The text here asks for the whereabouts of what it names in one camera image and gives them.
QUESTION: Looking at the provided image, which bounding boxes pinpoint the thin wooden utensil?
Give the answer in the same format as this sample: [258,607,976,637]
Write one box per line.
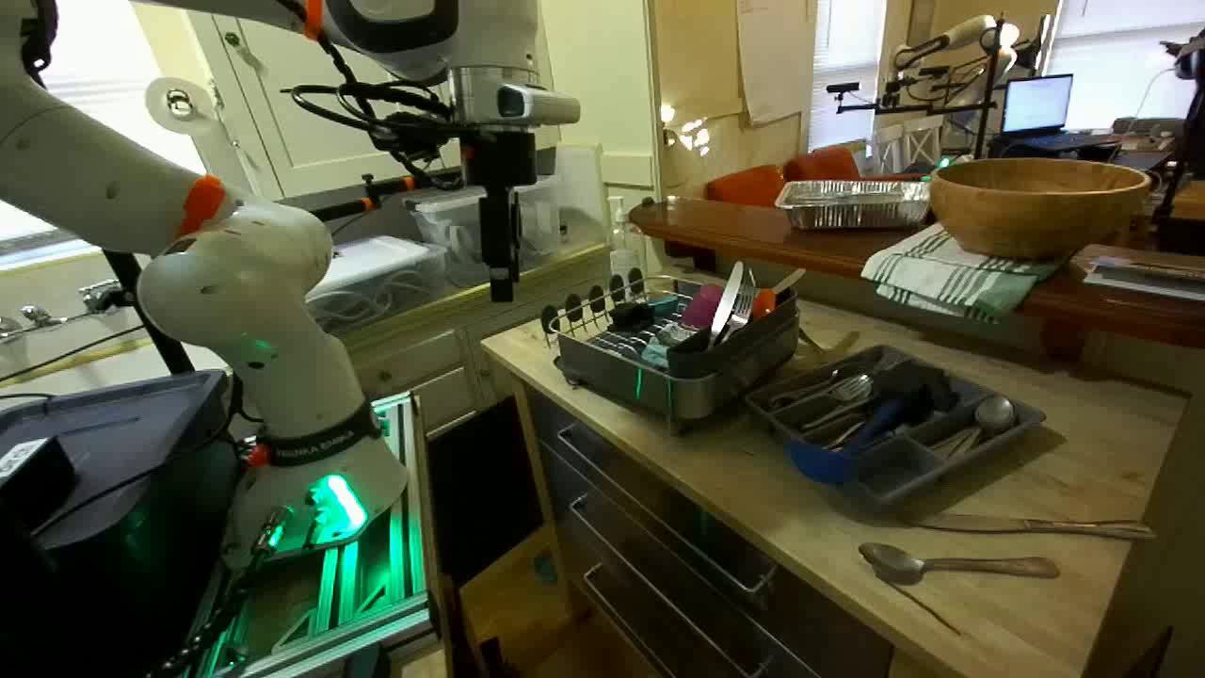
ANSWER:
[878,507,1159,546]

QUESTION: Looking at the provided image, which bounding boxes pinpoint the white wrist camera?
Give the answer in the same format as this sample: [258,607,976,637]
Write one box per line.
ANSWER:
[493,83,584,129]

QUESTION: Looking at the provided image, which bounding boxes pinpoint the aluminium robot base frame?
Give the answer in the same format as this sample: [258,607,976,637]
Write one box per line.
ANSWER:
[184,389,440,678]

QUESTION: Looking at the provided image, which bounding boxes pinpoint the clear plastic container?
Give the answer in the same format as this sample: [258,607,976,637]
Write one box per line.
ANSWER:
[411,139,612,276]

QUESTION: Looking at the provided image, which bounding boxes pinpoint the grey metal dishrack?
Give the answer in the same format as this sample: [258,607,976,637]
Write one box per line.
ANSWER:
[538,263,808,438]

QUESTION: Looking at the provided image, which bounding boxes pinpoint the black tripod pole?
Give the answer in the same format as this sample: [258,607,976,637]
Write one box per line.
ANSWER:
[103,244,199,381]

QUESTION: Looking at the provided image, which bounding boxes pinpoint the drawer cabinet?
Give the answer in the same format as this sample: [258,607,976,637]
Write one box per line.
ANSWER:
[530,389,897,678]

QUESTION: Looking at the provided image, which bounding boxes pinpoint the black control box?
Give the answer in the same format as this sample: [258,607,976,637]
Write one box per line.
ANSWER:
[0,369,246,678]

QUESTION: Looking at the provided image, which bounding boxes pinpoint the blue plastic scoop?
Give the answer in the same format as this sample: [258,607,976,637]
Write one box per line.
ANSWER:
[789,396,912,489]

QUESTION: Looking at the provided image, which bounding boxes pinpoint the magazine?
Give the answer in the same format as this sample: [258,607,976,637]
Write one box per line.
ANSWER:
[1081,253,1205,309]

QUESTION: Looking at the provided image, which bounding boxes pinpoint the white plate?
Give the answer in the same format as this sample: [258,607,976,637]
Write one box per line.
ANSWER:
[706,258,755,351]

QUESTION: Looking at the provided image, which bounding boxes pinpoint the open laptop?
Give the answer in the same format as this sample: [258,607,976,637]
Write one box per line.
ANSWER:
[992,70,1101,158]

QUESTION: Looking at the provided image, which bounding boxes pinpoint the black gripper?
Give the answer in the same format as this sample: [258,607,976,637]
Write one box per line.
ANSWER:
[467,124,541,306]

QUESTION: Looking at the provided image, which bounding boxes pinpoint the large wooden bowl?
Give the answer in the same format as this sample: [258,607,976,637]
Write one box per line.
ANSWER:
[926,153,1157,263]

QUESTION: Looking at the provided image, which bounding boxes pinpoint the aluminium foil tray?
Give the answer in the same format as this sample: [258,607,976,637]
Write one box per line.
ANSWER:
[771,175,936,238]

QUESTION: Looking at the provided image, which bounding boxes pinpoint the paper sheet on wall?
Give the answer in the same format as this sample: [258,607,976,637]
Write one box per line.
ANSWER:
[735,0,821,131]

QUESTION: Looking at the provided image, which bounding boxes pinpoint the metal serving spoon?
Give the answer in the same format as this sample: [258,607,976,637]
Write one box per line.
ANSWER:
[770,369,878,422]

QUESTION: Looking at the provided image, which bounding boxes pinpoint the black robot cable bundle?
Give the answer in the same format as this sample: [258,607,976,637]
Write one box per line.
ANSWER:
[279,27,470,197]

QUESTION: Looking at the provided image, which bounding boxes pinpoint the white storage box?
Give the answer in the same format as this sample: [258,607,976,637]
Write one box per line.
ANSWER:
[304,234,451,340]

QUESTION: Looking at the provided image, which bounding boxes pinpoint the brown wooden counter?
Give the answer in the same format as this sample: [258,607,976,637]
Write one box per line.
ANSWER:
[629,190,1205,352]

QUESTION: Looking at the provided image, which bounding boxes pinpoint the orange cushion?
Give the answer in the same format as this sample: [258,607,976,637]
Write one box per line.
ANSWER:
[702,163,790,209]
[779,144,867,185]

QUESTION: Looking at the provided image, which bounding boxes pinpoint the green striped dish towel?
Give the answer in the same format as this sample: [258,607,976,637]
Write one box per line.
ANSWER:
[858,221,1067,321]

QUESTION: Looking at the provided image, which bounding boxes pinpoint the round metal ladle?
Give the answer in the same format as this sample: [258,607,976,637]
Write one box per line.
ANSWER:
[918,390,1020,459]

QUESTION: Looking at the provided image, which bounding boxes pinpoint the pink plastic dish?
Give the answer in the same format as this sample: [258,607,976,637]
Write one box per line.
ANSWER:
[680,283,727,334]

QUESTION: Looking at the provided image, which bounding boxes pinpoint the orange handled utensil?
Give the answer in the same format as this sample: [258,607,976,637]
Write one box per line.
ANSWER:
[751,263,810,322]

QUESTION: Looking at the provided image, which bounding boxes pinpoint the grey cutlery tray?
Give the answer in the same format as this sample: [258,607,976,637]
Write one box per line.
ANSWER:
[742,344,1052,517]

